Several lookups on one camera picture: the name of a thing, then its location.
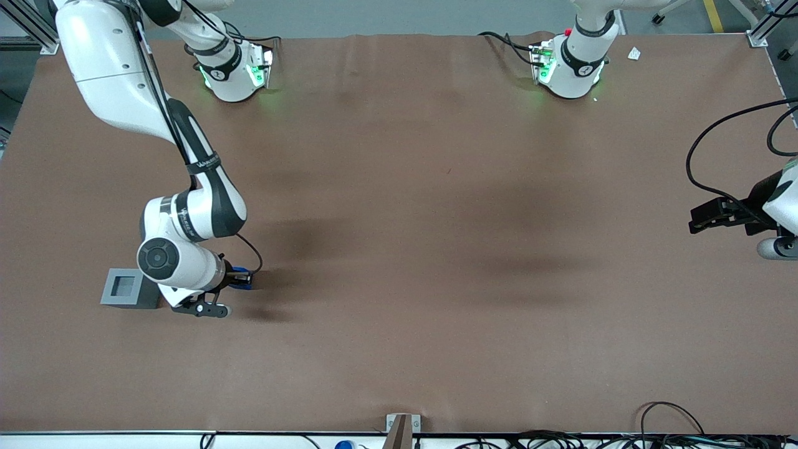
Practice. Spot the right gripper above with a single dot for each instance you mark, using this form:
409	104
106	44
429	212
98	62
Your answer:
232	278

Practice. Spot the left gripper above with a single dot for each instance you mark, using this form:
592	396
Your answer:
755	206

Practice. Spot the blue plastic part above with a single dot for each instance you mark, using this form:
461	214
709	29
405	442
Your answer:
243	280

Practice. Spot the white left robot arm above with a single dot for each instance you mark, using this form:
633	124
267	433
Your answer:
576	75

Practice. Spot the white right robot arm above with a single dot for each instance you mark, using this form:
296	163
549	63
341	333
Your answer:
112	68

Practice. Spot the gray square base block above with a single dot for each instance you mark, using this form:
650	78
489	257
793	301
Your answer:
121	299

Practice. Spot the brown table cover mat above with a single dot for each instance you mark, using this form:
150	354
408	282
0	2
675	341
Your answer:
399	249

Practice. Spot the small black block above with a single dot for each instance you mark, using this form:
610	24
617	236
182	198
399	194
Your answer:
785	54

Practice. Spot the small white paper scrap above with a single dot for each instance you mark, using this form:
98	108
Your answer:
634	53

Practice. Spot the blue round cap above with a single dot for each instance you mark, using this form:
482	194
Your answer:
343	445

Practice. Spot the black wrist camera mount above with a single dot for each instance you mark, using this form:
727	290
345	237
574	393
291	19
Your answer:
209	309

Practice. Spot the aluminium frame post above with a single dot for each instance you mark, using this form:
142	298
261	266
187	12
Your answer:
767	25
34	28

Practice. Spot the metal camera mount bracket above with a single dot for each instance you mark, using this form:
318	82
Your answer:
402	430

